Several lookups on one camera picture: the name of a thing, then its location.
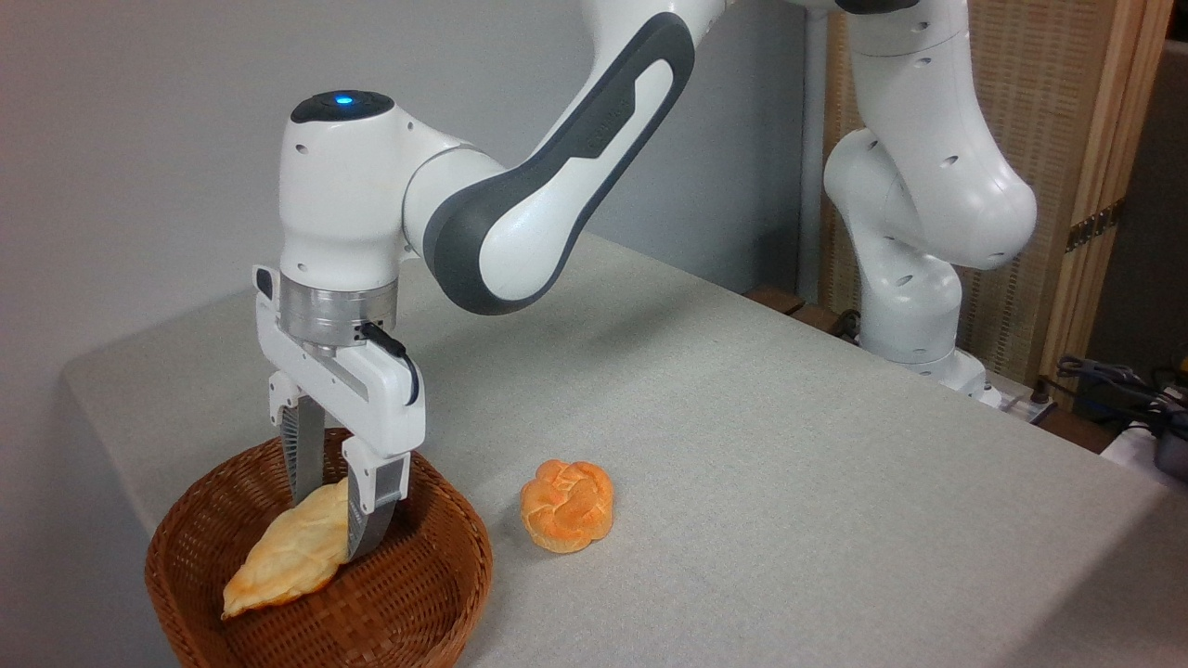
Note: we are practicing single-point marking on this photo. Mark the round knotted bread roll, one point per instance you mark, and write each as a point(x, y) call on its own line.
point(566, 506)

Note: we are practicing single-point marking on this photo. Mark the dark grey device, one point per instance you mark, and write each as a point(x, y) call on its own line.
point(1173, 450)

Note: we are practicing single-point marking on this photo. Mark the brown wicker basket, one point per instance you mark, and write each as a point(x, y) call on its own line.
point(408, 594)

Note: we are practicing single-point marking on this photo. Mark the white power strip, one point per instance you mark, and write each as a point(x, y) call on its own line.
point(1016, 404)

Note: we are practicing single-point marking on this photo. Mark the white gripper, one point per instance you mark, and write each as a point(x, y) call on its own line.
point(371, 399)

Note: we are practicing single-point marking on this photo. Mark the grey tablecloth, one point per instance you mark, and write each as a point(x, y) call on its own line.
point(789, 510)

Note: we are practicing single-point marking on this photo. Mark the long leaf-shaped bread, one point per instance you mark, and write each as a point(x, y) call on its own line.
point(288, 557)

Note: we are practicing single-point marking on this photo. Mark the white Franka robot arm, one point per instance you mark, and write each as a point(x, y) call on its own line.
point(343, 204)

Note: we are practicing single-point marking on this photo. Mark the wooden folding screen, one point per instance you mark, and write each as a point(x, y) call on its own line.
point(1049, 102)

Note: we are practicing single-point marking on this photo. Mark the grey vertical pole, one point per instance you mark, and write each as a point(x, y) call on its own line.
point(811, 139)

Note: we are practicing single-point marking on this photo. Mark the metal screen hinge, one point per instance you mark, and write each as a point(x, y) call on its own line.
point(1093, 225)

